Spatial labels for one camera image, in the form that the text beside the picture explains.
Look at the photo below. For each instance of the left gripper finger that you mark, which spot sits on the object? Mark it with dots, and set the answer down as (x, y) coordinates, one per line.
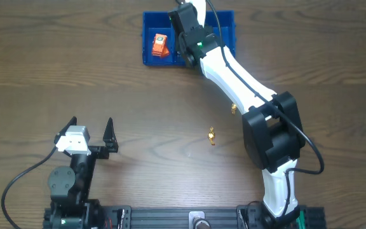
(70, 122)
(110, 140)

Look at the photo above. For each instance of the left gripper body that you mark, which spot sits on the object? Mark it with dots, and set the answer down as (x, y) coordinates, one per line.
(100, 152)

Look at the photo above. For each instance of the gold candy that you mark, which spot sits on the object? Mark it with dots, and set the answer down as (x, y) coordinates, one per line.
(233, 109)
(211, 136)

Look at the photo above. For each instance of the orange candy box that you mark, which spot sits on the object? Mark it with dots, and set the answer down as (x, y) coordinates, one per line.
(167, 52)
(159, 43)

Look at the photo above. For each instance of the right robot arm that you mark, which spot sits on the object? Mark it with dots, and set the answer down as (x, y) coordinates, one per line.
(234, 79)

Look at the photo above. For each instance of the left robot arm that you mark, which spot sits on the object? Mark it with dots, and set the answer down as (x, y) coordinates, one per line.
(81, 178)

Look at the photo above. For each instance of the blue tray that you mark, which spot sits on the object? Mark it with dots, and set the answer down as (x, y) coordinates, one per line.
(149, 31)

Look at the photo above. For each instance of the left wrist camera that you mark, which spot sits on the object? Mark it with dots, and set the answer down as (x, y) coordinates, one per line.
(73, 140)

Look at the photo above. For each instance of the mounting rail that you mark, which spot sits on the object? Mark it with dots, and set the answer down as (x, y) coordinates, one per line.
(164, 217)

